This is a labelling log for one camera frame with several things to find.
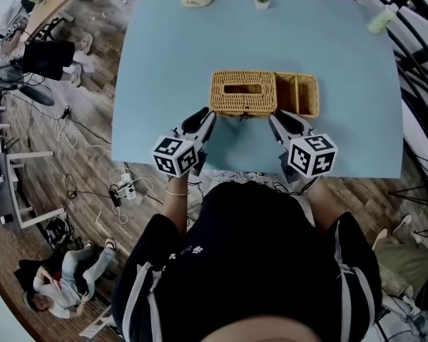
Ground light blue table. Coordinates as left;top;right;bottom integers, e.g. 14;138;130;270
111;0;404;180

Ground person's left forearm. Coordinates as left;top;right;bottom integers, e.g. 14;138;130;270
160;175;190;235

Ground pale plastic bottle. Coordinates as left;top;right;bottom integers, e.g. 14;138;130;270
366;4;399;35

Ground wooden table white legs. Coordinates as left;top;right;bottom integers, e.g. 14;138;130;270
21;0;125;43

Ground black metal railing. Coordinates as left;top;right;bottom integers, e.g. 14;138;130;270
312;0;428;208

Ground white cable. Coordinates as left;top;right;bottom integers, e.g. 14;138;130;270
53;118;111;152

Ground person's face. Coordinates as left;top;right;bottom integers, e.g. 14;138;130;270
199;317;347;342

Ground white frame table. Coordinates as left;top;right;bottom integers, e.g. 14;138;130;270
0;147;67;229

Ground person's right forearm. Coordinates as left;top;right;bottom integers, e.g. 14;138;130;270
304;176;345;235

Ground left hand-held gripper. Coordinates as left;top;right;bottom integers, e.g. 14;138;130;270
151;105;218;180

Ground woven wicker tissue box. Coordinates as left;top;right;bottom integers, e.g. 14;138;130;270
208;69;321;121

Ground person's black shirt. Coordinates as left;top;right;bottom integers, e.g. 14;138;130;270
111;182;383;342

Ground white power strip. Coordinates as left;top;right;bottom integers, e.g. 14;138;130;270
116;171;139;202

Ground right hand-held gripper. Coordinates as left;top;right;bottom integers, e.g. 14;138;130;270
268;109;340;185

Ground dark grey round seat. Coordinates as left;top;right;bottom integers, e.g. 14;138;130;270
18;83;56;108

